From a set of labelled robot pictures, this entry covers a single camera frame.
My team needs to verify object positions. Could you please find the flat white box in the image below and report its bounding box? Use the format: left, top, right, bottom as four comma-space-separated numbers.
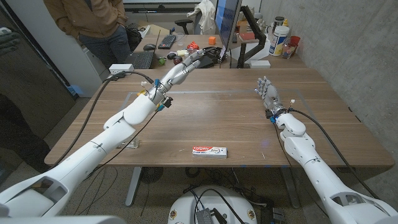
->
249, 60, 271, 69

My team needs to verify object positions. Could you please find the person in black clothes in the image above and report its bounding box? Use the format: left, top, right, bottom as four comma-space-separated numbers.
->
0, 27, 52, 175

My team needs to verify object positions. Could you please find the black tablet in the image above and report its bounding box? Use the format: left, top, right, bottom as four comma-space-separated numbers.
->
198, 55, 215, 68

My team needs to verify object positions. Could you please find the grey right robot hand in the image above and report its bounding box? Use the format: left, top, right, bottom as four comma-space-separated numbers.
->
254, 76, 285, 114

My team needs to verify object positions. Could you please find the person in brown jacket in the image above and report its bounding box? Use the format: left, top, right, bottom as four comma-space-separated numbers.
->
43, 0, 131, 68

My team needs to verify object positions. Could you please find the grey metal table leg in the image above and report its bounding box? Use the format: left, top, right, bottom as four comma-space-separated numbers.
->
281, 167, 301, 208
125, 166, 142, 207

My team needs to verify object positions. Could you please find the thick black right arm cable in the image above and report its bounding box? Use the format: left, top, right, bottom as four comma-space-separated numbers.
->
287, 108, 380, 200

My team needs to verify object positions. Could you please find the black laptop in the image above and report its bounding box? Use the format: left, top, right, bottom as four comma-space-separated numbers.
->
124, 29, 162, 70

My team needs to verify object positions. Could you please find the black cable tangle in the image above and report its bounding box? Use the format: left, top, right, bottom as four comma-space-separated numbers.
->
201, 46, 223, 63

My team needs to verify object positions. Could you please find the white wipes canister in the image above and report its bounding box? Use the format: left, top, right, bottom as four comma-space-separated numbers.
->
269, 25, 290, 57

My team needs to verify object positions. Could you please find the clear cup with items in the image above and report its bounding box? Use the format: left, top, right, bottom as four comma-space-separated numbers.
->
282, 42, 296, 60

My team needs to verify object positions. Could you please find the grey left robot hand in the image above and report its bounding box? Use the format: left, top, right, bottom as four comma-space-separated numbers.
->
148, 49, 206, 105

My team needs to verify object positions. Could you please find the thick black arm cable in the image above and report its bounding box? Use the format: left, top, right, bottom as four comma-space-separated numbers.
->
48, 70, 155, 170
287, 108, 380, 200

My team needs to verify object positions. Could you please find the black backpack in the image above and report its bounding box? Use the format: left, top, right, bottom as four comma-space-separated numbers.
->
126, 26, 144, 52

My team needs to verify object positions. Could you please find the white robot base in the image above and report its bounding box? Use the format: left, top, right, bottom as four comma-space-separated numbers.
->
167, 185, 258, 224

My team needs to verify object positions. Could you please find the cardboard box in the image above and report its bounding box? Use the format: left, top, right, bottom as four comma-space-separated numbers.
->
138, 21, 170, 37

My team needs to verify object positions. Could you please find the black keyboard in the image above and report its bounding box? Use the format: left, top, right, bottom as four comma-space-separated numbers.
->
157, 34, 177, 50

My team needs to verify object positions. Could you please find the Colgate toothpaste box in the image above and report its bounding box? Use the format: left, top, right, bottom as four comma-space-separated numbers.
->
192, 145, 228, 159

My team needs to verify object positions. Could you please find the black round floor disc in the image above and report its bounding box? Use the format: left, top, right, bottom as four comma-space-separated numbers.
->
139, 167, 164, 184

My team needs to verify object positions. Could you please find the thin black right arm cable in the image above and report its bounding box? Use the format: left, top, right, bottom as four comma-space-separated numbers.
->
272, 123, 330, 217

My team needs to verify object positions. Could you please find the black floor power box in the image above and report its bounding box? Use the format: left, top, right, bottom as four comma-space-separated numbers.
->
261, 207, 285, 224

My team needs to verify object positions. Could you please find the white cloth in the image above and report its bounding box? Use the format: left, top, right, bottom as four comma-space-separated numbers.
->
186, 0, 217, 35

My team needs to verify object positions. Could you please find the dark glass panel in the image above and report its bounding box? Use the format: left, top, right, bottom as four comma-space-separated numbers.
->
0, 0, 78, 138

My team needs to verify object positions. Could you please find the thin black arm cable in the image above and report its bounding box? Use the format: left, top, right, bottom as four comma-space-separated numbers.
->
82, 108, 160, 181
272, 123, 330, 217

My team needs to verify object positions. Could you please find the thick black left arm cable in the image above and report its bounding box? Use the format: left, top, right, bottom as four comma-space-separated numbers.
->
48, 70, 155, 170

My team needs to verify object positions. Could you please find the small clear glass bottle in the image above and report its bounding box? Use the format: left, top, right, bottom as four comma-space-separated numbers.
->
119, 138, 140, 149

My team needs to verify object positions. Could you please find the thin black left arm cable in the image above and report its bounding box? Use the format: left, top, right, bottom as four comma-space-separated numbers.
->
82, 108, 160, 181

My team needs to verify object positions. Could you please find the flat computer monitor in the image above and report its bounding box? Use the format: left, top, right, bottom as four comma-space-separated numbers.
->
214, 0, 243, 52

